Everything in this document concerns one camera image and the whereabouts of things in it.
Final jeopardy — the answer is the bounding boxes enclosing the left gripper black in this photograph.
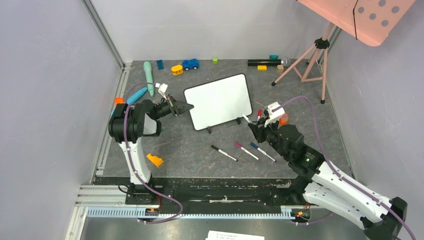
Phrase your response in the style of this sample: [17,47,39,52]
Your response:
[154,94,195,120]

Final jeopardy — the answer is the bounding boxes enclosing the white whiteboard black frame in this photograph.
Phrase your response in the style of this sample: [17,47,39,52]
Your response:
[183,73,253,133]

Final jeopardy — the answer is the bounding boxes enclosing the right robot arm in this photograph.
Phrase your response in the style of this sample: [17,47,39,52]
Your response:
[248,119,408,240]

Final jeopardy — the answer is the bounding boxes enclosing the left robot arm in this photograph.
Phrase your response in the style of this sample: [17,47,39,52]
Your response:
[108,94,194,204]

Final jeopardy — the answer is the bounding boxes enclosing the blue capped whiteboard marker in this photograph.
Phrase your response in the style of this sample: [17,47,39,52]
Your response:
[250,142,277,163]

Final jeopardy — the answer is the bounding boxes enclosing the red capped whiteboard marker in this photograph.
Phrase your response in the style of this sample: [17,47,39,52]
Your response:
[257,109,263,121]

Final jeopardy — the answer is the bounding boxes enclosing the purple capped whiteboard marker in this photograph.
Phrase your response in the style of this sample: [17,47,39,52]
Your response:
[233,141,260,161]

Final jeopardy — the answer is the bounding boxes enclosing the black capped whiteboard marker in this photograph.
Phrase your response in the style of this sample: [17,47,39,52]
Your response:
[211,145,238,162]

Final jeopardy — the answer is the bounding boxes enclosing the orange rounded toy brick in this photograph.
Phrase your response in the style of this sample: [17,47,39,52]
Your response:
[279,112,290,126]

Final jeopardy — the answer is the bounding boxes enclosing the yellow oval toy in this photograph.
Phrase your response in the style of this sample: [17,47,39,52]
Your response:
[171,64,184,76]

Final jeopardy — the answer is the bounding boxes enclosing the blue toy car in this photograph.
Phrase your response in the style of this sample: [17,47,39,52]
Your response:
[182,58,200,71]

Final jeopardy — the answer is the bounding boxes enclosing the blue toy marker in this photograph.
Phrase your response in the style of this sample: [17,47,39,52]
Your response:
[125,87,148,104]

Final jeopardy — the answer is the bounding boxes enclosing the dark blue block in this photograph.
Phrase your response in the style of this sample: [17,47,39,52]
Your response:
[156,60,165,70]

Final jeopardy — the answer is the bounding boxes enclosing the mint green toy marker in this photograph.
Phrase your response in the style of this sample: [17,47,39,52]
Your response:
[143,61,155,97]

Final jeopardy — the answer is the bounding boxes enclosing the lime green cube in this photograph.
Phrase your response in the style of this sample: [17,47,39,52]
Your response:
[212,57,219,65]

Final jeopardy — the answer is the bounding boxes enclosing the orange wedge toy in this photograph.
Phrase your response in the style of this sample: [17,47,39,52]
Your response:
[146,153,164,168]

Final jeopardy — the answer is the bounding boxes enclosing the small orange toy piece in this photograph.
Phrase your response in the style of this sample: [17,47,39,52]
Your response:
[114,97,125,105]

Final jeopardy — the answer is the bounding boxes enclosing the yellow block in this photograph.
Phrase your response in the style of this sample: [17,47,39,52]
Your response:
[257,65,268,71]

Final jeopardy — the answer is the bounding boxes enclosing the beige wooden block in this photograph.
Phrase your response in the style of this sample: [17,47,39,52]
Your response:
[276,64,285,73]

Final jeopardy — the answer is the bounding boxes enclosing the black cylinder tube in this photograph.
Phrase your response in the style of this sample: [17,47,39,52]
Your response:
[247,59,283,67]

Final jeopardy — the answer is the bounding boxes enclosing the clear round bulb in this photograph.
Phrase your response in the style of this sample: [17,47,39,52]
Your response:
[281,57,291,67]

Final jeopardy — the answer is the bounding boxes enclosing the teal block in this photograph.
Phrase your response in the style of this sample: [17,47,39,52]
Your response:
[269,54,279,60]

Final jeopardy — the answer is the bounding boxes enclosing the pink tripod stand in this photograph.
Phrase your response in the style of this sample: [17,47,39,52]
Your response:
[271,22,335,104]

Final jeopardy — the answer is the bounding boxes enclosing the white paper sheet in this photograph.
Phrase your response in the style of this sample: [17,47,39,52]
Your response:
[205,230,265,240]

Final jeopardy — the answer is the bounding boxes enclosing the pink perforated panel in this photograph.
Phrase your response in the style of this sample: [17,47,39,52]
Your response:
[299,0,416,47]

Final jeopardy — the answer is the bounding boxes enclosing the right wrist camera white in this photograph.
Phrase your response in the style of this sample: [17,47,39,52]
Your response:
[264,102,286,127]

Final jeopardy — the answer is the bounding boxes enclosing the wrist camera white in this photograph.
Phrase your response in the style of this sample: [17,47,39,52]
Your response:
[154,83,168,100]
[264,102,286,127]

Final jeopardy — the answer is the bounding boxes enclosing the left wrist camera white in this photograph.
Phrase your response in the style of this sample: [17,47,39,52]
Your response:
[154,83,168,100]

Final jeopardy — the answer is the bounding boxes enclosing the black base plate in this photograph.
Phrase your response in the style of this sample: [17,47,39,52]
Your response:
[125,177,322,215]

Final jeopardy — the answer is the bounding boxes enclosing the light blue cable duct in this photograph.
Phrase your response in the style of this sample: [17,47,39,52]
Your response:
[86,206,295,220]

